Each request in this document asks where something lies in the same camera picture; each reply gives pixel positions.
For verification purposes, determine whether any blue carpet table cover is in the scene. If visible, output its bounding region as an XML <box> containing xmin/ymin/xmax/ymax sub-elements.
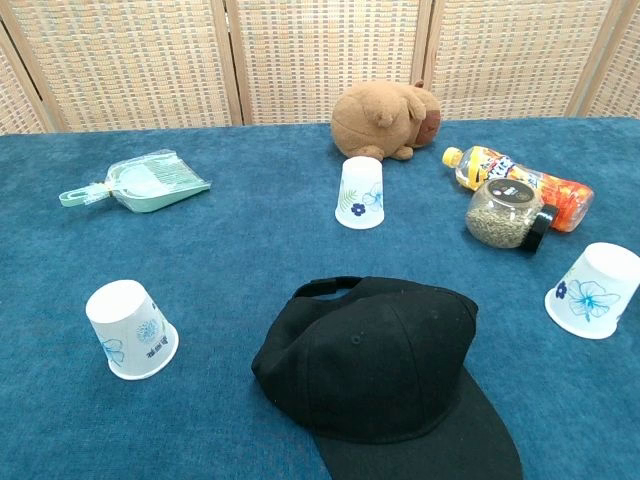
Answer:
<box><xmin>0</xmin><ymin>115</ymin><xmax>640</xmax><ymax>480</ymax></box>

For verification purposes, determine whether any white paper cup printed text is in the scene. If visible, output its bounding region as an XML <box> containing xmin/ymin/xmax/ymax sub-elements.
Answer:
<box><xmin>84</xmin><ymin>279</ymin><xmax>180</xmax><ymax>382</ymax></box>

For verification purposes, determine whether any green dustpan in plastic bag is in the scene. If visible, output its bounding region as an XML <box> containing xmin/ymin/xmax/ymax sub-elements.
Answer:
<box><xmin>58</xmin><ymin>147</ymin><xmax>212</xmax><ymax>215</ymax></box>

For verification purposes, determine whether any woven bamboo screen panel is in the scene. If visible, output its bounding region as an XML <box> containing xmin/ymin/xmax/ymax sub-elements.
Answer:
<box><xmin>427</xmin><ymin>0</ymin><xmax>632</xmax><ymax>122</ymax></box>
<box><xmin>224</xmin><ymin>0</ymin><xmax>434</xmax><ymax>126</ymax></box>
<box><xmin>0</xmin><ymin>29</ymin><xmax>54</xmax><ymax>136</ymax></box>
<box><xmin>0</xmin><ymin>0</ymin><xmax>246</xmax><ymax>134</ymax></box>
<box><xmin>564</xmin><ymin>0</ymin><xmax>640</xmax><ymax>120</ymax></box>

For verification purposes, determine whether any brown capybara plush toy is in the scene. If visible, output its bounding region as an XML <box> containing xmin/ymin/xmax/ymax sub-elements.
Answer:
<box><xmin>331</xmin><ymin>79</ymin><xmax>443</xmax><ymax>162</ymax></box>

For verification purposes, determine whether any orange drink plastic bottle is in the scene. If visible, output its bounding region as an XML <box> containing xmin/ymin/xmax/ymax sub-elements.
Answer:
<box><xmin>441</xmin><ymin>145</ymin><xmax>596</xmax><ymax>234</ymax></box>

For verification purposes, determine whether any glass jar black lid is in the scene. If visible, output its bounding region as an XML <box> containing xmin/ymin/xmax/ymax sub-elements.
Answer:
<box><xmin>464</xmin><ymin>178</ymin><xmax>559</xmax><ymax>259</ymax></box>

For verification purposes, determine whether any black baseball cap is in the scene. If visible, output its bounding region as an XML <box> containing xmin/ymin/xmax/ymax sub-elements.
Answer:
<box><xmin>250</xmin><ymin>275</ymin><xmax>524</xmax><ymax>480</ymax></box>

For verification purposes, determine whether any white paper cup green leaf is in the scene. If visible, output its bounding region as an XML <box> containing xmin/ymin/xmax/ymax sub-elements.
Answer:
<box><xmin>334</xmin><ymin>156</ymin><xmax>387</xmax><ymax>231</ymax></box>

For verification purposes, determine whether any white paper cup blue flower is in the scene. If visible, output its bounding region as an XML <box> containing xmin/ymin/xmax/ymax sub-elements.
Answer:
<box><xmin>543</xmin><ymin>242</ymin><xmax>640</xmax><ymax>341</ymax></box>

